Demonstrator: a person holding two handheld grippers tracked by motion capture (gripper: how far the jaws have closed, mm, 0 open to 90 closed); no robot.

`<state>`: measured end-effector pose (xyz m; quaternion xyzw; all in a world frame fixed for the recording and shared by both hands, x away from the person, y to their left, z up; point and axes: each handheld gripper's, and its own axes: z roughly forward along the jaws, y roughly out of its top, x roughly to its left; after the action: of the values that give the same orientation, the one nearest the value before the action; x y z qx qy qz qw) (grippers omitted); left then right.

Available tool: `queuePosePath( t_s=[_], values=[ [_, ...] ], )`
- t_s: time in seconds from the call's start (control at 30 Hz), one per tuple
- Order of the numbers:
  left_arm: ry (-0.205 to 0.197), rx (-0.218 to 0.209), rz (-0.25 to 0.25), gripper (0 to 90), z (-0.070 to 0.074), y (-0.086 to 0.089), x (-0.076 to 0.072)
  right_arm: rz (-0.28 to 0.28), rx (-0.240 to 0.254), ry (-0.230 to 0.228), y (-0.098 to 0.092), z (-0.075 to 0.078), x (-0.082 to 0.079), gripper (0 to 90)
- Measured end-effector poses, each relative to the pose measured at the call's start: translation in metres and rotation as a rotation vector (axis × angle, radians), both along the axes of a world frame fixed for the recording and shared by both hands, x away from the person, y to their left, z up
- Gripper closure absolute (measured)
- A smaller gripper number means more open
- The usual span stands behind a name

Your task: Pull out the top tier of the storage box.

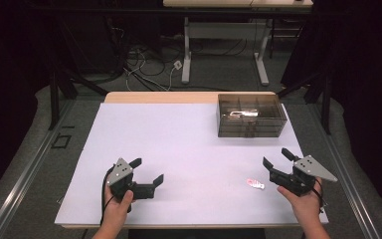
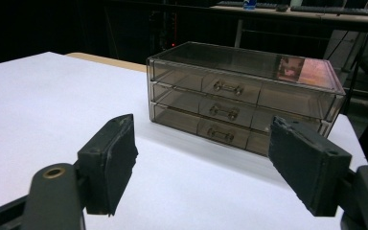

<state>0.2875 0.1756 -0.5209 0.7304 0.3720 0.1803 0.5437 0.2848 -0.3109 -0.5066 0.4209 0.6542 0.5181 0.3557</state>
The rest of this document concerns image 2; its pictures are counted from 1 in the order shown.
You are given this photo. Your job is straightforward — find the black keyboard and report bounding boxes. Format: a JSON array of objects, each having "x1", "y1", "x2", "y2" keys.
[
  {"x1": 289, "y1": 5, "x2": 368, "y2": 17},
  {"x1": 216, "y1": 0, "x2": 277, "y2": 10}
]

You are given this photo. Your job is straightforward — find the white-legged desk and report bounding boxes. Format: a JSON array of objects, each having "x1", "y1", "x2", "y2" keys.
[{"x1": 209, "y1": 3, "x2": 368, "y2": 49}]

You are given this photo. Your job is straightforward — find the white table mat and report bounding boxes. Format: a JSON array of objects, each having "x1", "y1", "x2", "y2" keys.
[{"x1": 0, "y1": 51, "x2": 368, "y2": 230}]

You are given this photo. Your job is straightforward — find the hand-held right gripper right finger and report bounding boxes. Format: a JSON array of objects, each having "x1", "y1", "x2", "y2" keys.
[{"x1": 267, "y1": 115, "x2": 353, "y2": 218}]

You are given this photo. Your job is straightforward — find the smoky clear drawer organizer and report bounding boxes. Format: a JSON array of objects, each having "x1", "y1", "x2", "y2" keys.
[{"x1": 146, "y1": 40, "x2": 347, "y2": 158}]

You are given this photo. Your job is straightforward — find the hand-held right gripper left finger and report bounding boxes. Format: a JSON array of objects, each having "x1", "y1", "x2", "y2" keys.
[{"x1": 76, "y1": 113, "x2": 139, "y2": 217}]

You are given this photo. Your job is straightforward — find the light wooden table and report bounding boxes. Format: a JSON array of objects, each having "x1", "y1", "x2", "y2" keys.
[{"x1": 65, "y1": 52, "x2": 148, "y2": 73}]

